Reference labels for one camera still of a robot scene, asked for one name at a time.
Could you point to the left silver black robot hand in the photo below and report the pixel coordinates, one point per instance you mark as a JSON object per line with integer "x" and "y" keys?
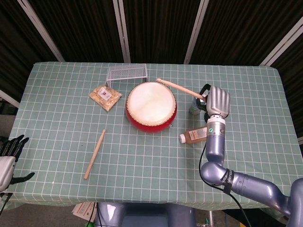
{"x": 6, "y": 165}

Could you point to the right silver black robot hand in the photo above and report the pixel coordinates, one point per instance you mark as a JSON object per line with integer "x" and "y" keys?
{"x": 217, "y": 101}

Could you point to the wooden drumstick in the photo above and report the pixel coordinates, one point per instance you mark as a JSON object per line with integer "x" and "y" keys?
{"x": 180, "y": 88}
{"x": 95, "y": 153}

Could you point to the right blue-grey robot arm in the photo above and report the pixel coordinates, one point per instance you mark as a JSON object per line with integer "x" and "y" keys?
{"x": 214, "y": 149}

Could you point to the red drum with white skin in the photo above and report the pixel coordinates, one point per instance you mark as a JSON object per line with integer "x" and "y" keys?
{"x": 151, "y": 106}

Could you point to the light blue drink can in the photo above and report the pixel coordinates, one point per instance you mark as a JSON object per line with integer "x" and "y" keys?
{"x": 194, "y": 108}

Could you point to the brown drink bottle white cap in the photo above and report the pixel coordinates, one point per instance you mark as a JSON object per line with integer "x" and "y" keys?
{"x": 196, "y": 134}

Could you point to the printed paper sheet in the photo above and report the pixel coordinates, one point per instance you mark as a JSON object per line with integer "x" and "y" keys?
{"x": 82, "y": 210}

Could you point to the green grid tablecloth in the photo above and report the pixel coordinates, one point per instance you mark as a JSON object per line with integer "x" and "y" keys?
{"x": 142, "y": 163}

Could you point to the clear bag of snacks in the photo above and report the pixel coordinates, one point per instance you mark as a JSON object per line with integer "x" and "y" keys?
{"x": 105, "y": 95}

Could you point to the metal table leg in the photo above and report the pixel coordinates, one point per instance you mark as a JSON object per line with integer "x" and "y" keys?
{"x": 210, "y": 218}

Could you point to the blue-grey robot torso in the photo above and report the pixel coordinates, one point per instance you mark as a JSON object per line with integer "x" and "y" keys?
{"x": 146, "y": 215}

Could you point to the white partition frame post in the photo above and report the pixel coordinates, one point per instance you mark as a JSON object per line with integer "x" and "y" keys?
{"x": 41, "y": 30}
{"x": 8, "y": 98}
{"x": 281, "y": 42}
{"x": 122, "y": 30}
{"x": 196, "y": 30}

